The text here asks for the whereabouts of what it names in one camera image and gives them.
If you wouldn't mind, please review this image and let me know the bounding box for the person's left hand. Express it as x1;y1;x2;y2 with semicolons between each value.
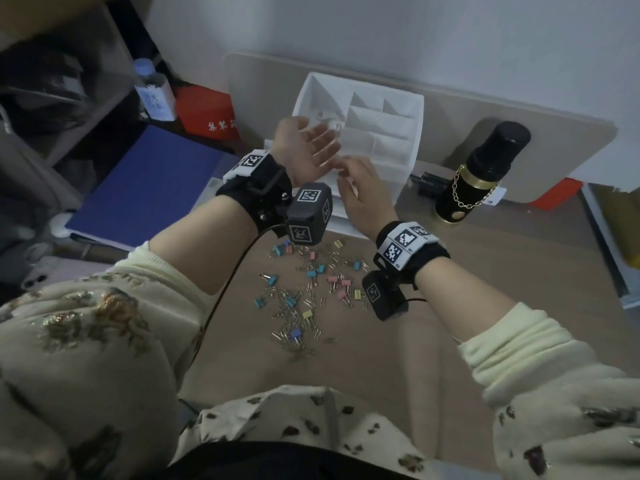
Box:
272;116;344;188

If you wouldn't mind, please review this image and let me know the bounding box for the person's right hand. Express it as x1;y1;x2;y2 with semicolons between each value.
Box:
335;156;399;239

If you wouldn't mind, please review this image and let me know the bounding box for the person's left forearm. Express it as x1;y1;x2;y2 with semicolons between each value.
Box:
146;194;262;296

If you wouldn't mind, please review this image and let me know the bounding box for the person's right forearm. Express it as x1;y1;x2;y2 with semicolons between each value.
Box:
412;256;520;344

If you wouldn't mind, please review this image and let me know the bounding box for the white compartment organizer box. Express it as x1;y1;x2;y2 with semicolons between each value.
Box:
263;72;426;240

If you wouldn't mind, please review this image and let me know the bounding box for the black plug adapter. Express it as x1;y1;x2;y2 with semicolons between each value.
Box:
409;170;452;198

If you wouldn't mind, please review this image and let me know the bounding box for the beige wooden board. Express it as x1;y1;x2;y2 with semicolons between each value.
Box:
222;51;619;204

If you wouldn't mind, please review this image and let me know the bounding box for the red box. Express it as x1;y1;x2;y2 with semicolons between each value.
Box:
174;84;242;142

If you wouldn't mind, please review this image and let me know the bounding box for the pile of coloured binder clips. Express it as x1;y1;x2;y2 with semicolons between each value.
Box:
254;238;375;353

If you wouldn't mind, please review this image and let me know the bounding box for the white and blue carton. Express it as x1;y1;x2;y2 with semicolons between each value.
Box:
132;58;177;123

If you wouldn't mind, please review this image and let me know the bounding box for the blue folder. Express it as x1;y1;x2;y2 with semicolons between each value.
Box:
64;125;240;253

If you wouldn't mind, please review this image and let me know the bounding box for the small red packet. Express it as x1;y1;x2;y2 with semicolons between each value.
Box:
529;177;584;212

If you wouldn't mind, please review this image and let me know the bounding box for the grey shelf unit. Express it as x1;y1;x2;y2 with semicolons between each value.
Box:
0;0;153;210

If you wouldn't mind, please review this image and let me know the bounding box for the yellow and white box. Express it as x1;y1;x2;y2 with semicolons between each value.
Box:
581;182;640;310

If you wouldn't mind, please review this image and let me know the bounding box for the pale phone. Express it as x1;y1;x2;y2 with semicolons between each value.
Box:
19;254;68;298

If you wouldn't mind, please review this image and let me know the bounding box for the cream floral sweater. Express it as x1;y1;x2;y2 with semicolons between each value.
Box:
0;241;640;480

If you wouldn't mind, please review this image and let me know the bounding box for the black left wrist strap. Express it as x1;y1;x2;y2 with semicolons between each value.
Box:
215;150;294;236

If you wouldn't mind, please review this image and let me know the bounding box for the black wrist strap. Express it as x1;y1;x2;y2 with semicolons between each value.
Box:
374;221;452;291
215;150;294;236

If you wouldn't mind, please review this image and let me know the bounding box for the black right wrist strap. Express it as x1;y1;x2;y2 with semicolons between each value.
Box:
374;221;452;291

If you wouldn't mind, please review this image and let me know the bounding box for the black bottle with gold chain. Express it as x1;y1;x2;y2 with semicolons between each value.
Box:
434;121;532;227

